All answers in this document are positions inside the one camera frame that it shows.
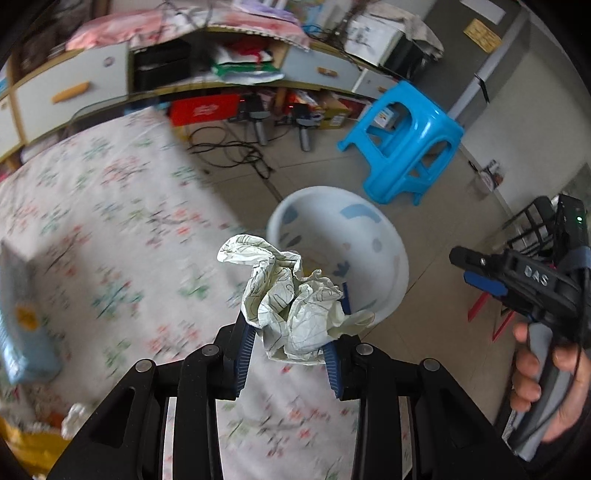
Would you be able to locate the small blue white box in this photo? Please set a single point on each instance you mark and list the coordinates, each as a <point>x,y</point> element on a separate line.
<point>387,117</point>

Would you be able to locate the black box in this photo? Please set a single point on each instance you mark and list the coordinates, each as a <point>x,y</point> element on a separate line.
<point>161,64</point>

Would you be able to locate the small printed packet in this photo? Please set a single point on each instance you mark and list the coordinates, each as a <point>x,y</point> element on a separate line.
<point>493,174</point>

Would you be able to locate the printed paper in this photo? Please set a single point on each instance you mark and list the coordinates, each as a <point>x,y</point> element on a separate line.
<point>291,314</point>

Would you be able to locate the dry twigs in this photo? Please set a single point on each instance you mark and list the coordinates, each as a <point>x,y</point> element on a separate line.
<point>348,23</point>

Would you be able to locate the yellow wall notice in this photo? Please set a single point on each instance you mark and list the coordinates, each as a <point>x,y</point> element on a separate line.
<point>482,33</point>

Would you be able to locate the purple white picture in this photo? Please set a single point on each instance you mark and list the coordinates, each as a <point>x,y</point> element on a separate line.
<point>263,9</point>

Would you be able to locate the black appliance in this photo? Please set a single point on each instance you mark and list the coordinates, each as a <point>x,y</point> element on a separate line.
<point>411,57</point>

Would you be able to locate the map poster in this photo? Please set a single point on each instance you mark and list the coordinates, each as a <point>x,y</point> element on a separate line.
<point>314,9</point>

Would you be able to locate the pink cloth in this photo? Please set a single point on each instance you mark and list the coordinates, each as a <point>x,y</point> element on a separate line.
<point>138,25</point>

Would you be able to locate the white cardboard box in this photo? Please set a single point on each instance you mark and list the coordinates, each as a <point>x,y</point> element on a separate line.
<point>369,37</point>

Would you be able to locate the blue plastic stool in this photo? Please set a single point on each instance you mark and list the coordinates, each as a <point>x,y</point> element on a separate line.
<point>415,110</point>

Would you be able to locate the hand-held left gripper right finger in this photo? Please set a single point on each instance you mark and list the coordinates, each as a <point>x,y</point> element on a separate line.
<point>331,369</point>

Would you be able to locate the red box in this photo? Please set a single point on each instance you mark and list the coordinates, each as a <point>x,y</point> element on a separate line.
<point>203,110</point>

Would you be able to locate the black metal rack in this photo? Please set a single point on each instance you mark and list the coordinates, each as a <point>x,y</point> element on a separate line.
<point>531,226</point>

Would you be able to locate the blue carton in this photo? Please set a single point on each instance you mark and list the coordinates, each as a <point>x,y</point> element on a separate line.
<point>27,341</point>

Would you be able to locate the yellow packet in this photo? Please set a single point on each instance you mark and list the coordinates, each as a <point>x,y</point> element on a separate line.
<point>32,454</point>

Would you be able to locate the white tissue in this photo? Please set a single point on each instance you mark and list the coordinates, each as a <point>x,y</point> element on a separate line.
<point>76,420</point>

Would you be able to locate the yellow cardboard box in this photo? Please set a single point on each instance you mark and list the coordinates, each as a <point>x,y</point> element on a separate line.
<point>334,115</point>

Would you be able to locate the white plastic bucket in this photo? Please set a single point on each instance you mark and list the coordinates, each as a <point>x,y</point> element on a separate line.
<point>332,240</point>

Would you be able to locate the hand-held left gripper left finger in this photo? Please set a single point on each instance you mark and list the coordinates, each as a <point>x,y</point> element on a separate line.
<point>244,355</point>

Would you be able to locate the person's right hand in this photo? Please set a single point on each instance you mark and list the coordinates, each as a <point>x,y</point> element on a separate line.
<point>526,383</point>

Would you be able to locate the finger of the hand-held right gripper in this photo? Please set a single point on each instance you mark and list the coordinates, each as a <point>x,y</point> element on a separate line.
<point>482,282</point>

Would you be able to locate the pile of folded bags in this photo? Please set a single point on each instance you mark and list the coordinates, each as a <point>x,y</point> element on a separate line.
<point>244,69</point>

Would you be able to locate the floral tablecloth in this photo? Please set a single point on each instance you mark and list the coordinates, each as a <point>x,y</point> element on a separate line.
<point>115,230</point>

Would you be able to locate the wooden cabinet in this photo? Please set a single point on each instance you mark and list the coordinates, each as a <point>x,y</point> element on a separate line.
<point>203,87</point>

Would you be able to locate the small white drawer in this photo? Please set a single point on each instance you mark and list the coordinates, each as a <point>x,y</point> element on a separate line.
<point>376,85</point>

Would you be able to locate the dark curved chair back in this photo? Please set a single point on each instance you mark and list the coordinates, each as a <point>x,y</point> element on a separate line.
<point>111,101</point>

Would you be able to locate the red metal frame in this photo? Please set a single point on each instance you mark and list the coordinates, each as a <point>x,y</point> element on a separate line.
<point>482,307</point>

